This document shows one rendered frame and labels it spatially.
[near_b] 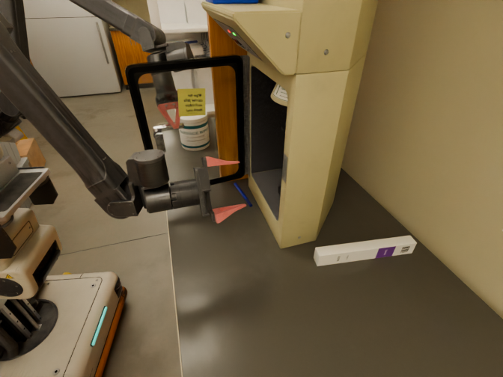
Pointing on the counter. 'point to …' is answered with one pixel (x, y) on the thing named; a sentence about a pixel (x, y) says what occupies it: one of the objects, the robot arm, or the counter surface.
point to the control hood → (263, 31)
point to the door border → (191, 69)
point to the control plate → (235, 36)
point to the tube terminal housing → (316, 111)
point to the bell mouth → (279, 95)
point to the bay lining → (265, 124)
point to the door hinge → (247, 111)
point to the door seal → (186, 67)
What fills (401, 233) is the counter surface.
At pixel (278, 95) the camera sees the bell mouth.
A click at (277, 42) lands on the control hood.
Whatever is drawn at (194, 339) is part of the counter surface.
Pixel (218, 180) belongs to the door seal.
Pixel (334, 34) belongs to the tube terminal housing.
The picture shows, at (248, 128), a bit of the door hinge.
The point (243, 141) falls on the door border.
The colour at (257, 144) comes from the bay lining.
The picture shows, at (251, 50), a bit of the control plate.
